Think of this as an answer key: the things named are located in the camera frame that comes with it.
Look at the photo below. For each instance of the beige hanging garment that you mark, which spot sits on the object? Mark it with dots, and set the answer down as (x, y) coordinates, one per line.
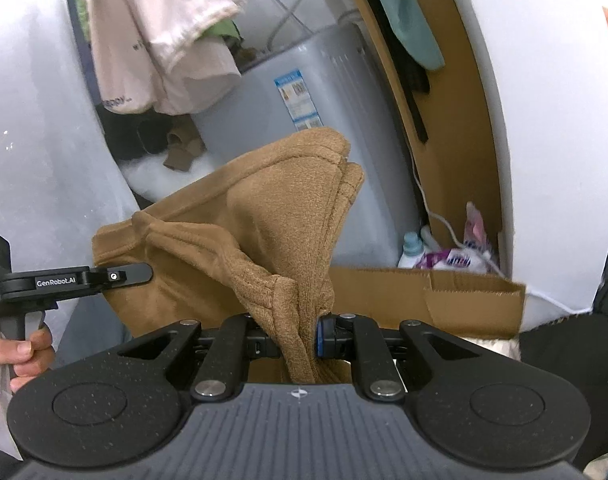
(168, 35)

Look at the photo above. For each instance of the person's left hand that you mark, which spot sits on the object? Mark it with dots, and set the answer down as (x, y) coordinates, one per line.
(33, 355)

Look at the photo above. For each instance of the small brown cloth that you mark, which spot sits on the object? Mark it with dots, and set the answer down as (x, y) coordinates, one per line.
(183, 150)

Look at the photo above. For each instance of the white printed bedsheet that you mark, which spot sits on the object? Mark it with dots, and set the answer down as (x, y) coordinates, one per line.
(489, 347)

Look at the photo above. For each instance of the grey water heater tank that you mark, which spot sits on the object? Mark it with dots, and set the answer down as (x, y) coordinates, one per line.
(344, 95)

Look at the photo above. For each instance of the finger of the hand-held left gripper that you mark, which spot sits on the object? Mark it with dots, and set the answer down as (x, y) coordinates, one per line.
(118, 275)

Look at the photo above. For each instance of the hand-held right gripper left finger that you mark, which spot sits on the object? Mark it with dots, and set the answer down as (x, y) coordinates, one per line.
(259, 345)

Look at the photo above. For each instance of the purple packet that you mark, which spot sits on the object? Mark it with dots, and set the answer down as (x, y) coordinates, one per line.
(451, 260)

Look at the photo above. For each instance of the teal green cloth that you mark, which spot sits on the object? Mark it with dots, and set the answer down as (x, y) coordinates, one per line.
(409, 15)

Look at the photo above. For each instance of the brown cardboard sheet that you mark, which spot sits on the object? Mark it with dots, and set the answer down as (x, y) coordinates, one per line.
(464, 170)

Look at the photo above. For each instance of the blue capped detergent bottle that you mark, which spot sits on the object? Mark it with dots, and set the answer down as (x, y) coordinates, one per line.
(410, 252)

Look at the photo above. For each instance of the pink packet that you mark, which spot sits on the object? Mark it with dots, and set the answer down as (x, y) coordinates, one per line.
(475, 227)

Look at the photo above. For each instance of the dark cloth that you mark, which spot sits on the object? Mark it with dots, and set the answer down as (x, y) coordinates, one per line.
(574, 385)

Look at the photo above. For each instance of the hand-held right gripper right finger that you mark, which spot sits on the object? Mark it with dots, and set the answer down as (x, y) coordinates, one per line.
(320, 340)

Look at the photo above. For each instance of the brown printed t-shirt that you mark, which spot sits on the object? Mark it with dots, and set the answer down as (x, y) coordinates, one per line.
(244, 230)

